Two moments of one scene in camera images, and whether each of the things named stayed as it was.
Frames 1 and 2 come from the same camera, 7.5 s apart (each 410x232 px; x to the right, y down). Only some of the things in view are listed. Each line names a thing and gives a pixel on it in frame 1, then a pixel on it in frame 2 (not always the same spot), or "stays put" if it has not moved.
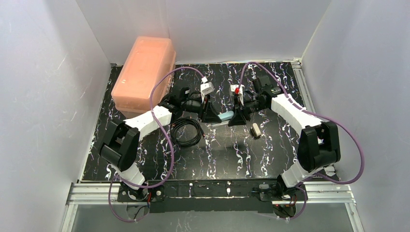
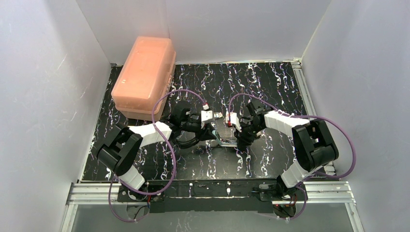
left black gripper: [205, 107] -> [198, 128]
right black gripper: [241, 107] -> [241, 134]
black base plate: [212, 196] stays put
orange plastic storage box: [148, 58] stays put
